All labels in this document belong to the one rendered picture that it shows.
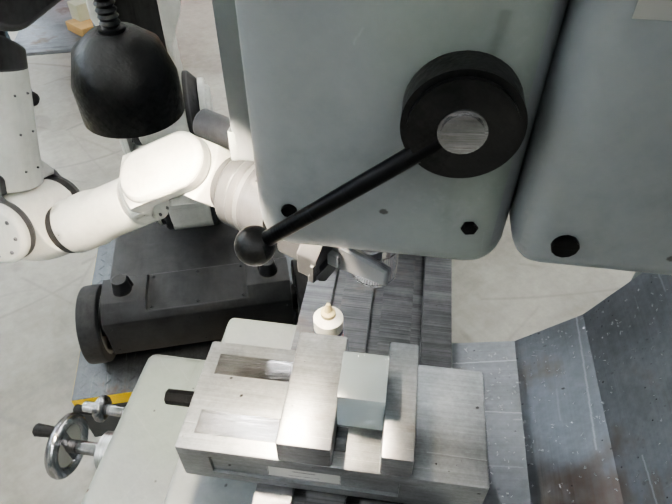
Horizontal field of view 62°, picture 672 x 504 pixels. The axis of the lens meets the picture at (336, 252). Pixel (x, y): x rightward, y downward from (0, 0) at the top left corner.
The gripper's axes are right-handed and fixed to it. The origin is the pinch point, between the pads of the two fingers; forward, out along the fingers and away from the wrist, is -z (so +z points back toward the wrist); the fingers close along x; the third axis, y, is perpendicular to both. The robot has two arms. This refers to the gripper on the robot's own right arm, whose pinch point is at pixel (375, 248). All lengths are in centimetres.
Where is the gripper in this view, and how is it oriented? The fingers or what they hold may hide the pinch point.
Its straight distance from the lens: 56.6
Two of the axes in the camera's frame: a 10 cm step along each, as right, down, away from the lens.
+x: 5.5, -5.8, 6.0
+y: -0.1, 7.1, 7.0
